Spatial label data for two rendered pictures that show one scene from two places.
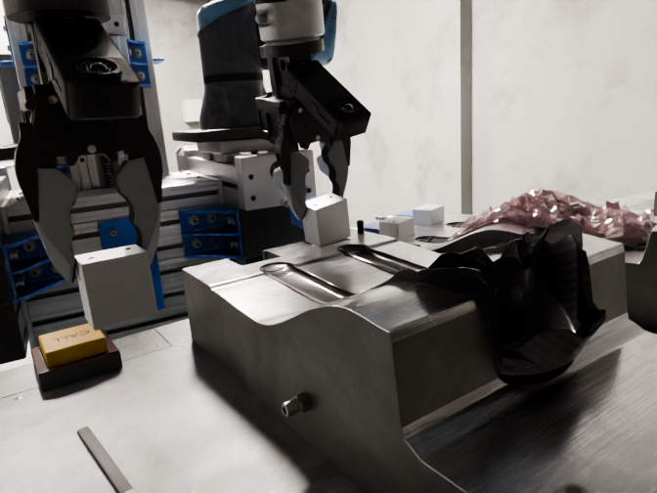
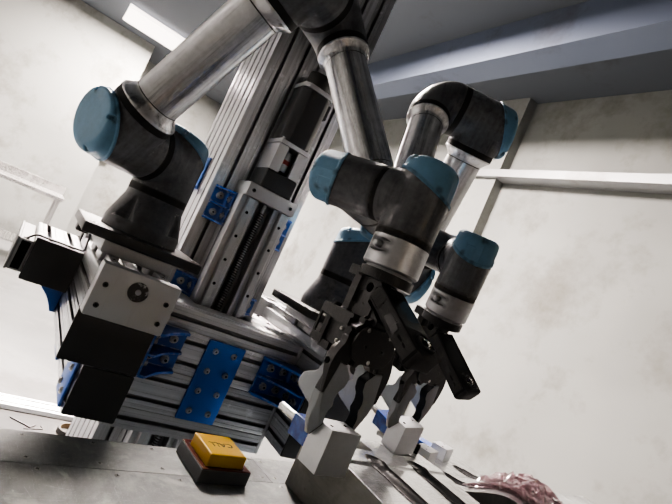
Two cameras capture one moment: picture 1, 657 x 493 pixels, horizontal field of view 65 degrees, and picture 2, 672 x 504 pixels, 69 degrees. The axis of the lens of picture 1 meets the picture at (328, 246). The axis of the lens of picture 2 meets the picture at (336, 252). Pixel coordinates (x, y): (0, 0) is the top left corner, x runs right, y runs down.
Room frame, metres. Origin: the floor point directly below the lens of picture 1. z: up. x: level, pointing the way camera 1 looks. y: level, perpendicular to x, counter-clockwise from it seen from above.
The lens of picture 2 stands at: (-0.19, 0.32, 1.11)
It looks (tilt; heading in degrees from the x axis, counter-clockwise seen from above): 4 degrees up; 355
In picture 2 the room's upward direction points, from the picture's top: 24 degrees clockwise
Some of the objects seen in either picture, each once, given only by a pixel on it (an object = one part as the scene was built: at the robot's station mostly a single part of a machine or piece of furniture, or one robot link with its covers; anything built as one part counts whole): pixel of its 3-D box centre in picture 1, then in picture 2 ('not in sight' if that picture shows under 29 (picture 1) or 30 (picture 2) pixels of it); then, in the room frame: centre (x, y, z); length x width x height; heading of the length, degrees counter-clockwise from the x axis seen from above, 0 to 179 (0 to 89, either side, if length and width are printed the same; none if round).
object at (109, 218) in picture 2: not in sight; (149, 214); (0.85, 0.60, 1.09); 0.15 x 0.15 x 0.10
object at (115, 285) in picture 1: (104, 273); (307, 428); (0.44, 0.20, 0.93); 0.13 x 0.05 x 0.05; 33
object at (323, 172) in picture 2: not in sight; (356, 188); (0.50, 0.27, 1.25); 0.11 x 0.11 x 0.08; 58
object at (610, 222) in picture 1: (550, 211); (540, 499); (0.71, -0.32, 0.90); 0.26 x 0.18 x 0.08; 51
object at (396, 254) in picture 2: not in sight; (392, 259); (0.43, 0.19, 1.17); 0.08 x 0.08 x 0.05
